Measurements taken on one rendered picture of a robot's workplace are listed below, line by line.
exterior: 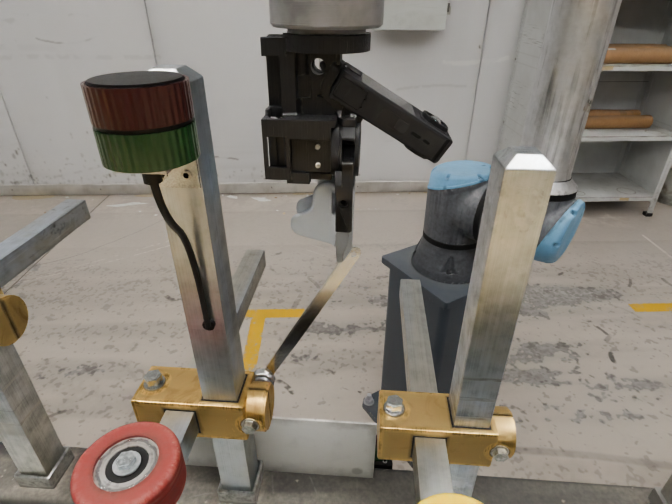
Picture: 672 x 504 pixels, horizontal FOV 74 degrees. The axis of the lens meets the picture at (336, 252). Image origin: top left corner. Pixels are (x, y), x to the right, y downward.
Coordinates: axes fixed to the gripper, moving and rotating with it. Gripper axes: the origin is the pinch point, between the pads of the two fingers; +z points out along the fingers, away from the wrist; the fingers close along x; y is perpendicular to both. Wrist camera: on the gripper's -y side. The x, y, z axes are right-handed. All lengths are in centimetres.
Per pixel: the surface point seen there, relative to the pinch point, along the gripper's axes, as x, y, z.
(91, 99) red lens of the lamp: 15.3, 13.7, -17.4
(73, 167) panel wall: -236, 199, 80
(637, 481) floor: -45, -84, 99
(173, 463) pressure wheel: 18.9, 12.3, 9.1
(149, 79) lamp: 13.3, 11.1, -18.2
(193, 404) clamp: 10.2, 14.5, 12.7
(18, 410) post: 9.0, 35.2, 17.1
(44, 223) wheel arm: -9.9, 40.5, 3.8
